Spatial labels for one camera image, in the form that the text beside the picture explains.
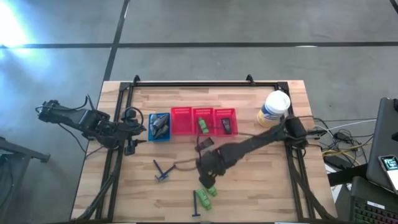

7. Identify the black metal table frame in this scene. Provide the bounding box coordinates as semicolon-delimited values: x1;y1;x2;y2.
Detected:
76;74;335;223

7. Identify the dark blue disposable razor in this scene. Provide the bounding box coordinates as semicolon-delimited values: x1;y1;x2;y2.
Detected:
155;164;177;183
191;190;202;218
152;159;170;183

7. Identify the blue plastic basket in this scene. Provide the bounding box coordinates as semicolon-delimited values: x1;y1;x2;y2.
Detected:
147;112;171;142

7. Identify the smartphone with lit screen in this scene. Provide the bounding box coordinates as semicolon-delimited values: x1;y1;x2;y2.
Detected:
377;154;398;192

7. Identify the red plastic basket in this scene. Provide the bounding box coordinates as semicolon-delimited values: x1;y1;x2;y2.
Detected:
213;108;239;137
192;107;216;137
170;106;193;136

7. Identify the black keyboard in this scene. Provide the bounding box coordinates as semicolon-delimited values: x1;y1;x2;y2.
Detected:
349;176;398;224

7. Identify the black flat toiletry packet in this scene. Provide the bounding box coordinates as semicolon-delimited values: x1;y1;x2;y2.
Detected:
221;117;233;135
195;136;215;153

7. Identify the black metal cart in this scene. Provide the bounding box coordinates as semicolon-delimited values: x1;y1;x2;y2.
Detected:
0;136;50;224

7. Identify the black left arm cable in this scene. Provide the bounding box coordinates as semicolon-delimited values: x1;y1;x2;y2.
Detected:
121;106;145;126

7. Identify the Lysol wipes canister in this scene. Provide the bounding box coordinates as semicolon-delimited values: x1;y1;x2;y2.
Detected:
256;90;292;128

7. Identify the grey laptop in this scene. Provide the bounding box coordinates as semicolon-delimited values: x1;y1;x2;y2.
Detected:
366;96;398;194

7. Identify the yellow cable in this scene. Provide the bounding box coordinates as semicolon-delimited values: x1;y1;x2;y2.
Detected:
322;141;374;158

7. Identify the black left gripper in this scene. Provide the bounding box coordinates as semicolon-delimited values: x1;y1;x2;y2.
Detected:
120;108;147;156

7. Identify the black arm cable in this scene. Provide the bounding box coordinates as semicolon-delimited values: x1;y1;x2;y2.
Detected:
121;106;145;126
174;123;280;172

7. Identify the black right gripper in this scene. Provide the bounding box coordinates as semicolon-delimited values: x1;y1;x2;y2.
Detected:
196;149;229;189

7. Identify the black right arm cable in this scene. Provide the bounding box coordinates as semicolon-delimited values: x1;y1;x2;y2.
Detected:
174;123;280;172

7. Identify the black power adapter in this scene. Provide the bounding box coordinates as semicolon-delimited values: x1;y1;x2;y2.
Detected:
323;155;349;170

